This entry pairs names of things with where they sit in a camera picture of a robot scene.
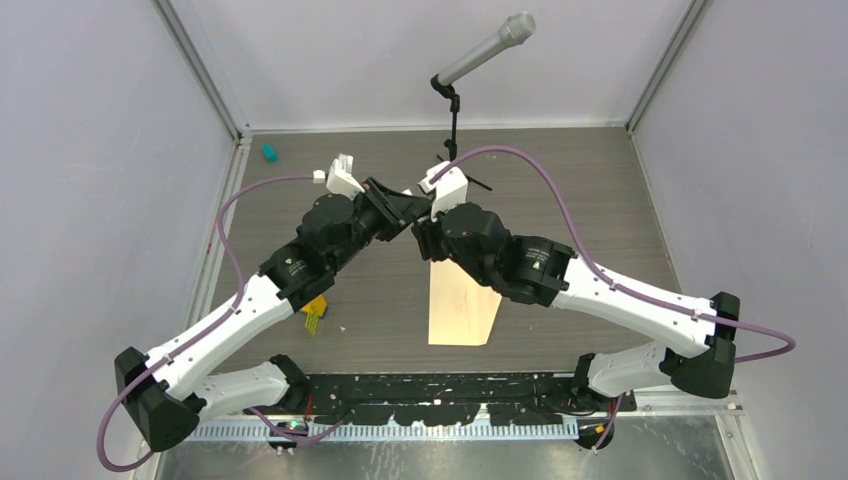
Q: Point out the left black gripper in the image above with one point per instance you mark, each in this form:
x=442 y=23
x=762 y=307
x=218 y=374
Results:
x=394 y=209

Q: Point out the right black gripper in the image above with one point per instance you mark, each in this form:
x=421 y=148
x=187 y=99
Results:
x=427 y=229

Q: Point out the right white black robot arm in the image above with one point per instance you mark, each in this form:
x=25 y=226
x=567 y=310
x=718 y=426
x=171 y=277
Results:
x=686 y=351

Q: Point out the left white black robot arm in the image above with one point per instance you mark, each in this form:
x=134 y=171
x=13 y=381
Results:
x=171 y=389

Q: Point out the colourful toy brick structure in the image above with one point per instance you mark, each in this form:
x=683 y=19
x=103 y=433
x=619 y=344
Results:
x=317 y=306

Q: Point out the teal small block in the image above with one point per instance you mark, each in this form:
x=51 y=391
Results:
x=269 y=153

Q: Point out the yellow-green lattice piece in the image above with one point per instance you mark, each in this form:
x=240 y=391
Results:
x=311 y=323

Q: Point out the black tripod microphone stand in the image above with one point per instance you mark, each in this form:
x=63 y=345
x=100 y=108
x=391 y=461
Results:
x=448 y=92

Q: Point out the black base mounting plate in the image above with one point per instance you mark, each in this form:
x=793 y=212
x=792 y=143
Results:
x=509 y=399

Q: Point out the silver microphone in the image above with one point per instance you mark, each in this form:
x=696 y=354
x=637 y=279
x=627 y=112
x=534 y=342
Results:
x=515 y=31

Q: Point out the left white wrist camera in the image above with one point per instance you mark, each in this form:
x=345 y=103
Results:
x=340 y=179

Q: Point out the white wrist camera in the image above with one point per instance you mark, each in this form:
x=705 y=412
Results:
x=340 y=179
x=449 y=191

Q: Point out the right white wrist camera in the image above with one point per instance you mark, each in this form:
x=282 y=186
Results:
x=449 y=191

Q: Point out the white slotted cable duct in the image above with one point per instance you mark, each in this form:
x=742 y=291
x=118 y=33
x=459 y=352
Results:
x=246 y=430

